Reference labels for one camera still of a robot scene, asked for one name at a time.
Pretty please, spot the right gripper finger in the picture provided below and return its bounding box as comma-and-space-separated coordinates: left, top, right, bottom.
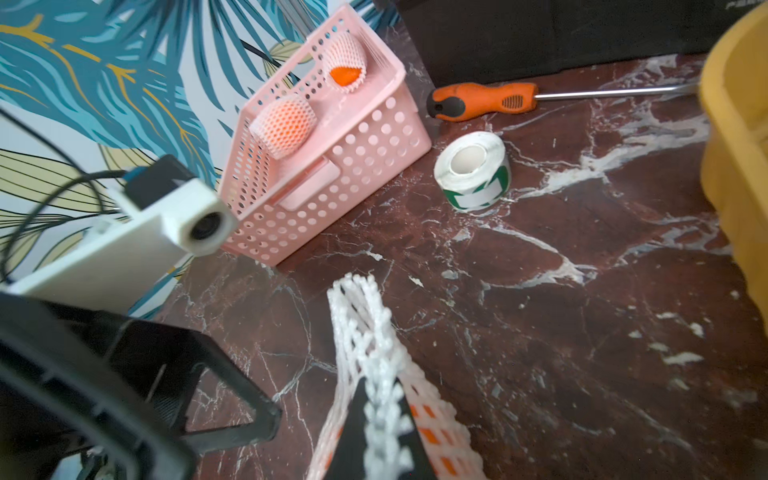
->
323, 377, 437, 479

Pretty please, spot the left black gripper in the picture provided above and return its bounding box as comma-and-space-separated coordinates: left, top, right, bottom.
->
1, 294, 282, 479

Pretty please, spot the netted orange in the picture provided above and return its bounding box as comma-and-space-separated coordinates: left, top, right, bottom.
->
249, 96, 318, 160
322, 32, 367, 94
321, 390, 485, 479

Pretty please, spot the netted orange back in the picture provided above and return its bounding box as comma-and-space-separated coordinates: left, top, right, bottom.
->
322, 32, 367, 94

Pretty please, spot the pink plastic basket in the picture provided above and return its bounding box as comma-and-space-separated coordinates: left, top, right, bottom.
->
219, 4, 431, 266

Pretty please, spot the white tape roll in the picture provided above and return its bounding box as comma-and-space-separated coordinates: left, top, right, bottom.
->
433, 131, 511, 212

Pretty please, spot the yellow black toolbox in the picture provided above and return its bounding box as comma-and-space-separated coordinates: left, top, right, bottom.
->
395, 0, 758, 87

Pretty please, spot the yellow oval tray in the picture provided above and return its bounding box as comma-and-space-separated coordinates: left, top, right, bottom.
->
699, 2, 767, 319

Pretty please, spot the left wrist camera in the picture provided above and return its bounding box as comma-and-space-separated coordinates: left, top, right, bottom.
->
6, 155, 238, 314

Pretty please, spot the orange handled screwdriver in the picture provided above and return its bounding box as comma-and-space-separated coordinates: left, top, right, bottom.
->
426, 83, 699, 122

